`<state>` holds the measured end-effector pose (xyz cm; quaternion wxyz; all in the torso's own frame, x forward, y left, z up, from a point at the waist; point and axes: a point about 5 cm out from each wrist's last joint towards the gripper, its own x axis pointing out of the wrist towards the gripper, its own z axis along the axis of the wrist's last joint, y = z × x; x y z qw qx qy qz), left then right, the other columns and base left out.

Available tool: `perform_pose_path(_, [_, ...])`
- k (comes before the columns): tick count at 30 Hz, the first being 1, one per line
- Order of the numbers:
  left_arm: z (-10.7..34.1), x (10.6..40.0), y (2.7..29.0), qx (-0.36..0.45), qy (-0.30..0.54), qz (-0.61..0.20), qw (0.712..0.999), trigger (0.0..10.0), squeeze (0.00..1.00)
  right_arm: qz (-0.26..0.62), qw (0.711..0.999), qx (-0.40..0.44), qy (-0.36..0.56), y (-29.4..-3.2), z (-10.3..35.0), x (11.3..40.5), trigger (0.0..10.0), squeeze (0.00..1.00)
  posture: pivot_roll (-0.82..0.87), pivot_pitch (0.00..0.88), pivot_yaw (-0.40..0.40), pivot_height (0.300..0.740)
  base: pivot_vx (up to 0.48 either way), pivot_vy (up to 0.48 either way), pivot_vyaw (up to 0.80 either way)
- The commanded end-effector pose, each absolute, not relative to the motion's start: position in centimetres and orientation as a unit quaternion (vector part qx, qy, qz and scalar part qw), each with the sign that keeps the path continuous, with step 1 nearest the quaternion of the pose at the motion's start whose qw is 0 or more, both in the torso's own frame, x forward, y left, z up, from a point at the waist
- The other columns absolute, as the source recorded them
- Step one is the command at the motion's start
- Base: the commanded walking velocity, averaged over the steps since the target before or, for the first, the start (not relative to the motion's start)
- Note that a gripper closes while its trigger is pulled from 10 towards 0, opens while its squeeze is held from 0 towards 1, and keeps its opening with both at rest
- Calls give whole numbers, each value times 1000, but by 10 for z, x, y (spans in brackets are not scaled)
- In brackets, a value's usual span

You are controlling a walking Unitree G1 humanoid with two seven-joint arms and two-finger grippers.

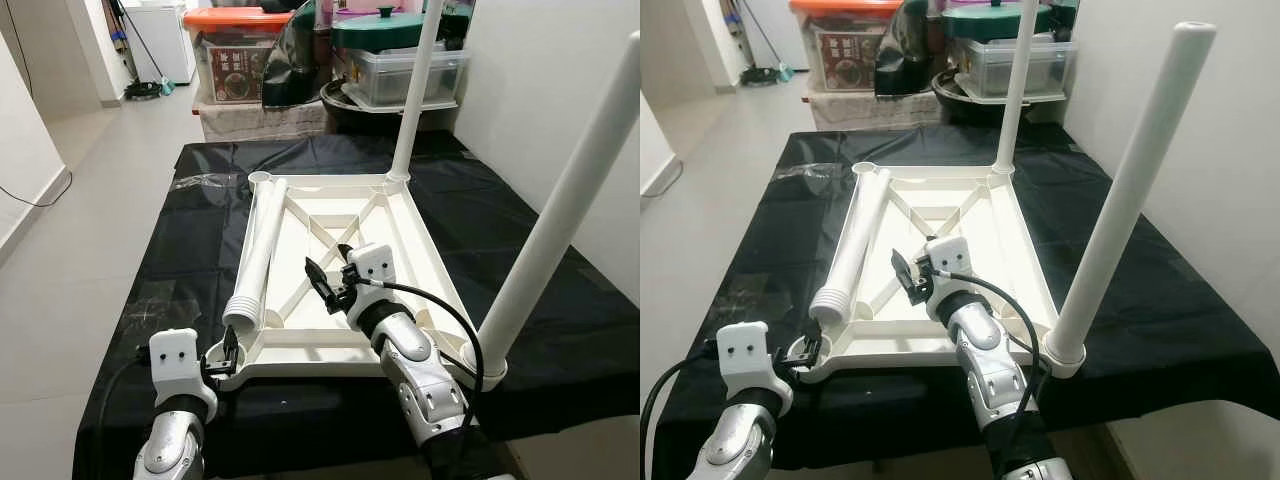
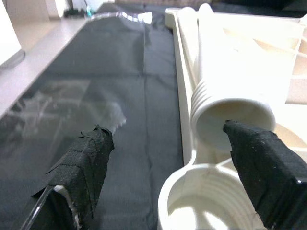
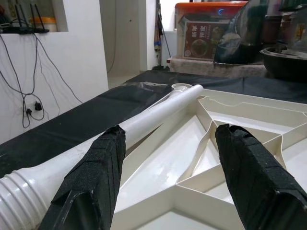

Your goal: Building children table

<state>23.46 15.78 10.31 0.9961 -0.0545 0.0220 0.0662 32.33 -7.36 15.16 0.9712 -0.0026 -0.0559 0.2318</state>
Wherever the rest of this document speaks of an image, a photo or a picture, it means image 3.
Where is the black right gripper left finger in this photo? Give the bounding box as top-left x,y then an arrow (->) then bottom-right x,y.
38,124 -> 127,230

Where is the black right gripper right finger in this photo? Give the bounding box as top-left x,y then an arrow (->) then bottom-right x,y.
214,123 -> 307,230

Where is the white plastic children table top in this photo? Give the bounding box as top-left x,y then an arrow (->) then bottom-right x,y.
110,83 -> 307,230

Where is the white plastic table leg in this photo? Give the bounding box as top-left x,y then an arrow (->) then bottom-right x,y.
0,84 -> 204,230

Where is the black round bowl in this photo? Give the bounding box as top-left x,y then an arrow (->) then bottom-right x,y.
260,46 -> 307,81

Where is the beige stone counter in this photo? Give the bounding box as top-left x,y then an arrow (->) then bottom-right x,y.
167,57 -> 268,79

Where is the black plastic bag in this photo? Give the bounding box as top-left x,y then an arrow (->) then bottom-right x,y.
213,0 -> 267,65

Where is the brown broom with blue band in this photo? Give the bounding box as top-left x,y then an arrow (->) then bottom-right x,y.
153,0 -> 164,68

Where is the white chest freezer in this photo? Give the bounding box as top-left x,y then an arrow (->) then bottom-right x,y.
162,30 -> 178,65

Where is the red food poster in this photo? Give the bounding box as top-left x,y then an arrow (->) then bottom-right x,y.
183,21 -> 216,59

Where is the clear plastic container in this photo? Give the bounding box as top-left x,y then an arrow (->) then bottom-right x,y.
279,9 -> 307,57

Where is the yellow lidded white tub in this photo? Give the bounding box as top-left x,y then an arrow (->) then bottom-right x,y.
30,16 -> 58,32

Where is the black wifi router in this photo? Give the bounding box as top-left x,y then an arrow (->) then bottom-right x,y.
1,2 -> 50,35

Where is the orange lidded storage box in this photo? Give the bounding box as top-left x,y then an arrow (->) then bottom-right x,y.
175,1 -> 249,60

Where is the white wall socket with plug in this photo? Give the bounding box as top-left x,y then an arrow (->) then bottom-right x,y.
24,100 -> 44,114

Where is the black wall cable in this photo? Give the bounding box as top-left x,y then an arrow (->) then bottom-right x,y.
0,33 -> 46,129

